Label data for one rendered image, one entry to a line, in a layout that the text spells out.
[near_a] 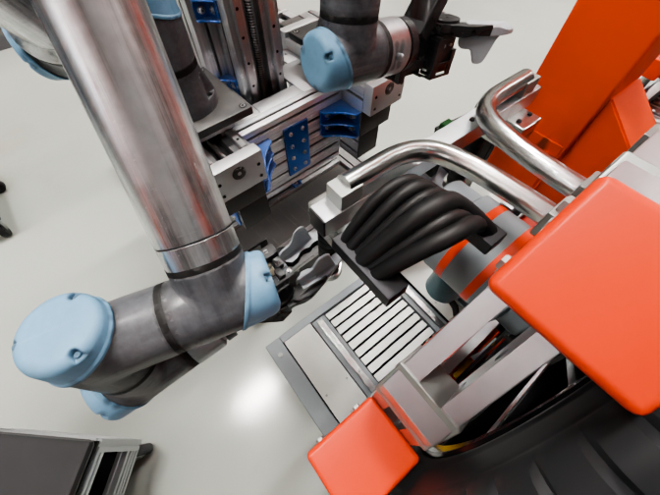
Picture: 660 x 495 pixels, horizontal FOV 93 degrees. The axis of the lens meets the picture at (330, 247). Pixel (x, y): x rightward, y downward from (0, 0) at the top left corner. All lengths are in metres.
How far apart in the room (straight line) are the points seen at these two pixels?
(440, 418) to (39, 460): 1.02
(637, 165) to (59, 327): 0.44
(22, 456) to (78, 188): 1.36
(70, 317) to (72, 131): 2.27
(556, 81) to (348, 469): 0.86
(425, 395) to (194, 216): 0.24
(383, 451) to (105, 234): 1.68
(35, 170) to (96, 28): 2.14
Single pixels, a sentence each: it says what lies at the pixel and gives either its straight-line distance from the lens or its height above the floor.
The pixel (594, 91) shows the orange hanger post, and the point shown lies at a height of 0.87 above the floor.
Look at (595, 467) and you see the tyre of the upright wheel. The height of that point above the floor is 1.07.
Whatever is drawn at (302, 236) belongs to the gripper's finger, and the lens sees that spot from 0.48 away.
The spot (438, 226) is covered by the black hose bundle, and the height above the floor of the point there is 1.04.
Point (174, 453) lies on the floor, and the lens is 1.37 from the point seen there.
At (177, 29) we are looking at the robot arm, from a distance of 0.76.
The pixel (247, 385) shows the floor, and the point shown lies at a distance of 1.31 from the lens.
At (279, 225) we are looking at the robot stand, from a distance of 1.31.
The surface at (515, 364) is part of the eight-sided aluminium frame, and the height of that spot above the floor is 1.03.
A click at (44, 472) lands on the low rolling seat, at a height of 0.34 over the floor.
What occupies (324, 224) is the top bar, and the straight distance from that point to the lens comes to 0.35.
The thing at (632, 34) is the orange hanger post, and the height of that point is 0.98.
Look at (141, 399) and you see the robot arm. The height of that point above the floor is 0.86.
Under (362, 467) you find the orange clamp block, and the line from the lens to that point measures 0.38.
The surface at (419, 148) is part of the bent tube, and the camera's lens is 0.40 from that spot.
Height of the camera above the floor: 1.26
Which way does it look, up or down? 58 degrees down
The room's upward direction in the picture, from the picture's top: straight up
